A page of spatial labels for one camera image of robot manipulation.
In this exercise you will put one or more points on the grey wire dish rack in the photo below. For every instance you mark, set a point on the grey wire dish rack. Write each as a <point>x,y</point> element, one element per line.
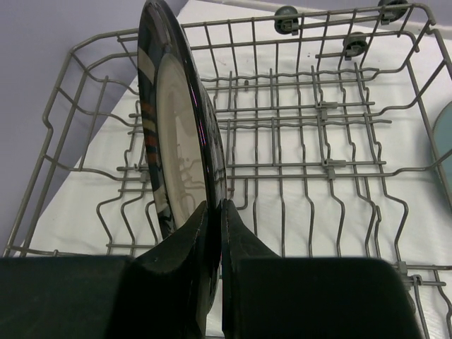
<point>328,138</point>

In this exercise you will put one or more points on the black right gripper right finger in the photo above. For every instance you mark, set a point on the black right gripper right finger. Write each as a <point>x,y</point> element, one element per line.
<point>267,296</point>

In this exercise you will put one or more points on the teal blue plate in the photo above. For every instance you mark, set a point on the teal blue plate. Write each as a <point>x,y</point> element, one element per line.
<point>442,137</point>

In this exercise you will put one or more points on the black rimmed striped plate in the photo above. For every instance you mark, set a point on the black rimmed striped plate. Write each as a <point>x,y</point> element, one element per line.
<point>182,139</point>

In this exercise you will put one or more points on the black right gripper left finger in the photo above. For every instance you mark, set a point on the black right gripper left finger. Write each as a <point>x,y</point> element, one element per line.
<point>163,293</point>

